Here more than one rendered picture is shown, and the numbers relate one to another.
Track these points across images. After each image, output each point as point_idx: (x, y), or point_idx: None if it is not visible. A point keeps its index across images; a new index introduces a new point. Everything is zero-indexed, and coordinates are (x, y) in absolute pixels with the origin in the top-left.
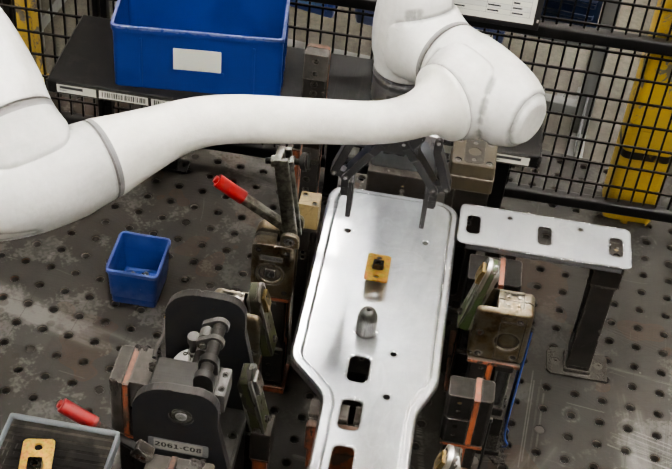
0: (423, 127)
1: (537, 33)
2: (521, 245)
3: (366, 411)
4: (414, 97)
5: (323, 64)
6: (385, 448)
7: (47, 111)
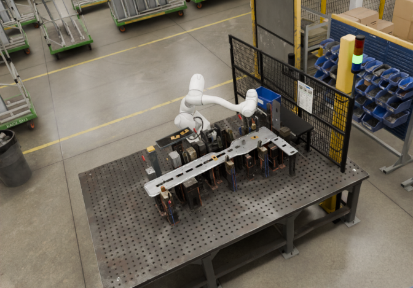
0: (235, 109)
1: (312, 115)
2: (278, 145)
3: (232, 151)
4: (236, 105)
5: (268, 106)
6: (228, 155)
7: (198, 91)
